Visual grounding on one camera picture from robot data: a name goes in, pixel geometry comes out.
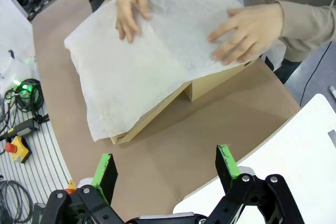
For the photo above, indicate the clear plastic wrap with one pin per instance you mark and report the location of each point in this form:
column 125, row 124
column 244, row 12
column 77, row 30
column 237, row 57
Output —
column 15, row 69

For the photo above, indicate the white tissue paper sheet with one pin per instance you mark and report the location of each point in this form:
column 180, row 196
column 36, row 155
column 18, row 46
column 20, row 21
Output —
column 131, row 77

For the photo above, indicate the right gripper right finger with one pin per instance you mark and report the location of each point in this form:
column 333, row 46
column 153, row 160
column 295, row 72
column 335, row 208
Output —
column 227, row 163

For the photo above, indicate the yellow emergency stop box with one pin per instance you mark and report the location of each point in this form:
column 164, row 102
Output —
column 19, row 150

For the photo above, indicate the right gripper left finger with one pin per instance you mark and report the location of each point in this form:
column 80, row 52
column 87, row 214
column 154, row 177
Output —
column 105, row 171

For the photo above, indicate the person's left forearm beige sleeve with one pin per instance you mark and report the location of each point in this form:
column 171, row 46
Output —
column 307, row 27

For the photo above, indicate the person's left hand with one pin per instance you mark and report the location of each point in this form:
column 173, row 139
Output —
column 252, row 30

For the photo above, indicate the brown cardboard shoe box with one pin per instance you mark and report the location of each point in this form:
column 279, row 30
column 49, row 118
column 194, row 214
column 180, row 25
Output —
column 199, row 90

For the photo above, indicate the white box platform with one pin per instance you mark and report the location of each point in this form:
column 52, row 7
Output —
column 283, row 150

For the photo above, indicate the small red yellow button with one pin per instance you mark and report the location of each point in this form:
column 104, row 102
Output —
column 71, row 185

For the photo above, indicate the person's right hand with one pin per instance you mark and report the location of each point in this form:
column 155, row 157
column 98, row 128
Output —
column 130, row 6

